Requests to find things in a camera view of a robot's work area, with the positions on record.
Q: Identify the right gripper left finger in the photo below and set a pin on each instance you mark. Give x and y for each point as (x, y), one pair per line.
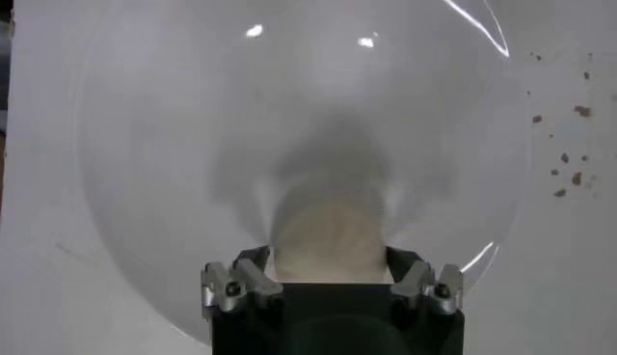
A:
(250, 284)

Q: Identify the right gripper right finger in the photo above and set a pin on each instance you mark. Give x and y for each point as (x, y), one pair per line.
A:
(424, 284)

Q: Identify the white steamed baozi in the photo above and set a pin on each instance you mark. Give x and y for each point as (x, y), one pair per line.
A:
(332, 241)

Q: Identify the white round plate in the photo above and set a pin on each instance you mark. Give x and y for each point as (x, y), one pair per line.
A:
(193, 120)

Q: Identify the scattered brown crumbs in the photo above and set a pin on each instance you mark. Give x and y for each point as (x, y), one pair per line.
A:
(576, 178)

